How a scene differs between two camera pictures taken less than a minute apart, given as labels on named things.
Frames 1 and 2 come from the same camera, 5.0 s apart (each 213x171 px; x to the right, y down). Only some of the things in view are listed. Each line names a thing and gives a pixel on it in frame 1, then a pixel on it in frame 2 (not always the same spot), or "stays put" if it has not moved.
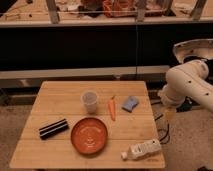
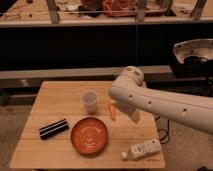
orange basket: x=119 y=8 stays put
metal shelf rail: x=61 y=22 stays put
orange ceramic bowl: x=89 y=135 stays put
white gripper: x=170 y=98 to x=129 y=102
